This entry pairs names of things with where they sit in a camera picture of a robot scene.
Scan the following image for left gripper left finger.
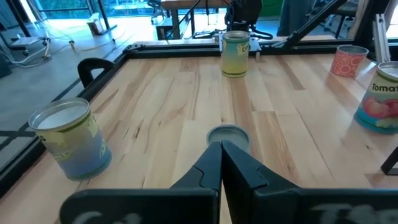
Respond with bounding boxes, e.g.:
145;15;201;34
59;140;222;224

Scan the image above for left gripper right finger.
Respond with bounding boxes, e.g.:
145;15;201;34
220;139;398;224

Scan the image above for peas can yellow blue label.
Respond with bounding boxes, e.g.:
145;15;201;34
27;97;113;182

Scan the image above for corn can yellow green label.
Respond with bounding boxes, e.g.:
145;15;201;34
221;30;251;78

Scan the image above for orange patterned can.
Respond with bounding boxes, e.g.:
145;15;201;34
329;44;370;78

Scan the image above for tomato can teal label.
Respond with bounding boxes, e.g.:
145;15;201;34
353;60;398;136

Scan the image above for small black computer box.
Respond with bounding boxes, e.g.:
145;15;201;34
155;24;175;40

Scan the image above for green cabinet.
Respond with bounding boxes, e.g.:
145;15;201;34
260;0;285;18

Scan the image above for wooden table black legs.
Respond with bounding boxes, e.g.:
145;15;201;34
160;0;231;40

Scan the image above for grey office chair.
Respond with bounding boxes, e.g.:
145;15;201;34
147;0;169;24

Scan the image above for cardboard box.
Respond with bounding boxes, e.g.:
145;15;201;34
86;12;105;35

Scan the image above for black standing desk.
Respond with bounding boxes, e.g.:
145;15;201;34
93;0;119;34

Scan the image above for black computer tower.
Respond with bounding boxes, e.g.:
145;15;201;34
0;54;13;78

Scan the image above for silver aluminium bar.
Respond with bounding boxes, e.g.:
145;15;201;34
372;12;392;65

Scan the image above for blue office chair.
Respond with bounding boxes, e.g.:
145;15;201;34
332;0;363;40

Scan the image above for black aluminium table frame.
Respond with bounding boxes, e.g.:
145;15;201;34
0;0;398;200

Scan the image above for black curved handle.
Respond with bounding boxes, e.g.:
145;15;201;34
76;57;116;90

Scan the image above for thick white cable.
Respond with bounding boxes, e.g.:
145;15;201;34
0;29;77;68

